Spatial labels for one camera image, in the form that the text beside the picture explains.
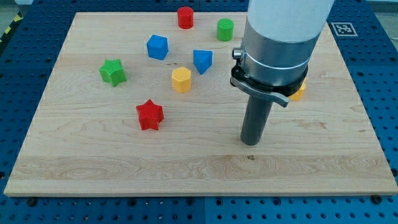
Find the yellow block behind arm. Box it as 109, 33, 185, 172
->
289, 78, 307, 101

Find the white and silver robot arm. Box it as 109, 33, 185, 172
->
230, 0, 334, 107

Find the blue triangle block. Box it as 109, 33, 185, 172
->
193, 50, 213, 75

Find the yellow hexagon block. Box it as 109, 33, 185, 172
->
172, 67, 192, 93

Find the red star block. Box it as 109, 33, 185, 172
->
136, 100, 164, 130

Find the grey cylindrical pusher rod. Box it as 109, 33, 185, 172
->
240, 96, 272, 146

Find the wooden board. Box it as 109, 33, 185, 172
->
4, 12, 397, 197

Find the blue cube block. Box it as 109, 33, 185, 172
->
146, 35, 169, 60

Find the green cylinder block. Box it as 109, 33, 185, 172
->
216, 18, 234, 42

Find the green star block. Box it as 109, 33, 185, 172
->
99, 59, 127, 86

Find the red cylinder block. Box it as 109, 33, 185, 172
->
177, 6, 194, 29

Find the white fiducial marker tag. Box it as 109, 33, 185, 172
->
331, 22, 358, 37

